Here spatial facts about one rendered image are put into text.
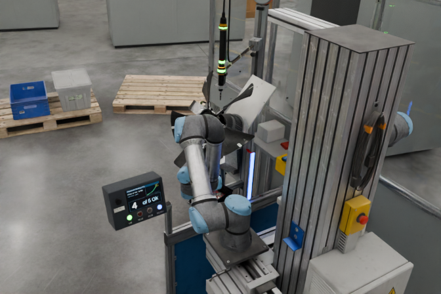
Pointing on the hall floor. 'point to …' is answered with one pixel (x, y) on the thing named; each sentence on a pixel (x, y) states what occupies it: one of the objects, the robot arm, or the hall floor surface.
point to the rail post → (170, 269)
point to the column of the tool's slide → (259, 57)
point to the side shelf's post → (268, 174)
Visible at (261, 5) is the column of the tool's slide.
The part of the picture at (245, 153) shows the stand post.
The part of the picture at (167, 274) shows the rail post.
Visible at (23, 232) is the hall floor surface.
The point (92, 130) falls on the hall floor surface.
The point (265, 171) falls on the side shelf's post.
